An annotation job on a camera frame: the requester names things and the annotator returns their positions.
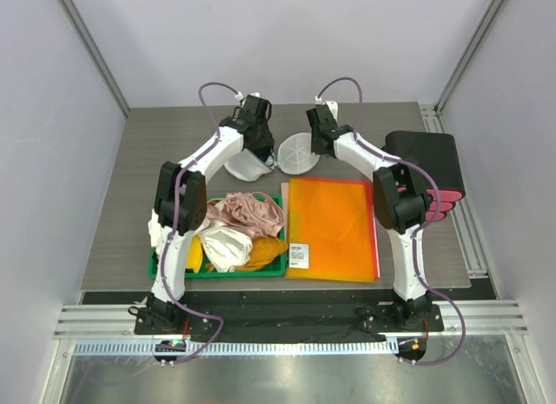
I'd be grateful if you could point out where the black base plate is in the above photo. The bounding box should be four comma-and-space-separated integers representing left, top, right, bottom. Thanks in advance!
135, 302, 445, 344

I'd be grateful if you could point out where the white mesh laundry bag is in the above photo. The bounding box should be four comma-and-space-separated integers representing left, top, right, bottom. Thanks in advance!
224, 132, 320, 182

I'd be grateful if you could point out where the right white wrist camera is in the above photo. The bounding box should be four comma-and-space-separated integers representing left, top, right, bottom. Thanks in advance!
314, 96, 339, 121

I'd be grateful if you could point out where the orange plastic folder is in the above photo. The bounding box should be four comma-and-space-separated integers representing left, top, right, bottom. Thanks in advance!
286, 177, 376, 283

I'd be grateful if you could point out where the black lace bra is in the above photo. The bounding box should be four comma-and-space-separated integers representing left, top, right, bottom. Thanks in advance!
256, 146, 275, 168

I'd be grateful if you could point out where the pink satin bra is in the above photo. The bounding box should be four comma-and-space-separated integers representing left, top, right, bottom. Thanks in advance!
206, 192, 285, 239

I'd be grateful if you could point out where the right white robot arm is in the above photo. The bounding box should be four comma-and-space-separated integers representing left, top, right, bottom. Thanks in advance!
307, 98, 432, 331

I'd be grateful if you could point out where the white bra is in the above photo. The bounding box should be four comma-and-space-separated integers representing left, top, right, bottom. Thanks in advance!
146, 208, 254, 274

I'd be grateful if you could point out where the white cable duct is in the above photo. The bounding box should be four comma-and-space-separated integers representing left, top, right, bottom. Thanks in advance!
73, 338, 399, 359

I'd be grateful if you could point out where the mustard yellow bra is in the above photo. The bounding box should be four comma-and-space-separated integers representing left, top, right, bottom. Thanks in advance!
184, 235, 290, 275

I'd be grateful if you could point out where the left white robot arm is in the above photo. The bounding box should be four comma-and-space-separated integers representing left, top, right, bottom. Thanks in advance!
135, 93, 275, 334

